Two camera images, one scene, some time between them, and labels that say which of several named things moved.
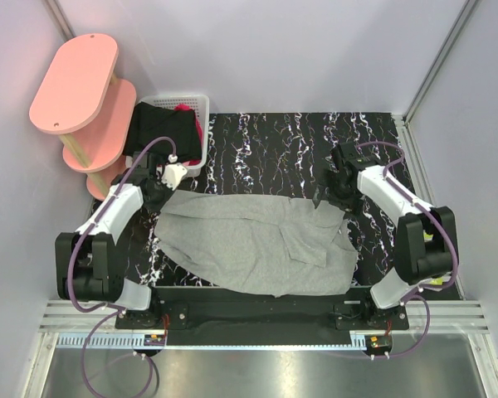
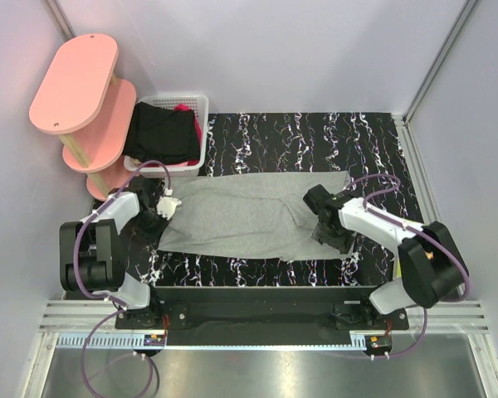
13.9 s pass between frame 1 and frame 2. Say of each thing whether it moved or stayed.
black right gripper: moved
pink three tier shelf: stayed
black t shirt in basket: stayed
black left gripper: moved
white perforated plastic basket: stayed
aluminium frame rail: stayed
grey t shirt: moved
